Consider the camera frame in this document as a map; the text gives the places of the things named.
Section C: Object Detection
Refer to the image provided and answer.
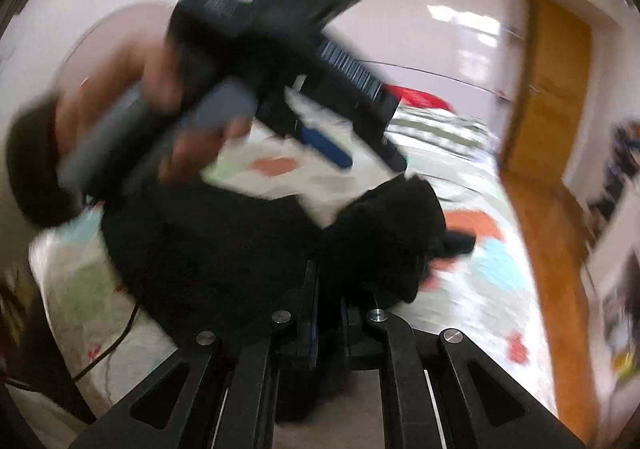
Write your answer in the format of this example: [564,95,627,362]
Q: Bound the black pants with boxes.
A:
[98,172,478,425]

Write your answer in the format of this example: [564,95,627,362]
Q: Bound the person left hand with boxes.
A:
[53,37,257,198]

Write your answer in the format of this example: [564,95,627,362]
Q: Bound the red long pillow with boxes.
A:
[386,85,454,113]

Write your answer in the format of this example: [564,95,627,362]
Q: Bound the olive cloud pattern bolster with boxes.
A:
[386,105,498,161]

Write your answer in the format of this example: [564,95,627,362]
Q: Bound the white headboard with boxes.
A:
[50,0,175,94]

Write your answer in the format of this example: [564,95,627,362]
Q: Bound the heart pattern quilt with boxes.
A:
[28,109,555,414]

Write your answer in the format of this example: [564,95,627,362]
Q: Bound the white wardrobe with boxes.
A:
[330,0,510,135]

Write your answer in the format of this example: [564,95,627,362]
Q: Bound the white shelf unit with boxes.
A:
[580,120,639,445]

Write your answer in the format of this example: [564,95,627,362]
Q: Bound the wooden door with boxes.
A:
[500,0,593,189]

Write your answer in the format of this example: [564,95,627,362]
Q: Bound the black cable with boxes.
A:
[4,303,141,393]

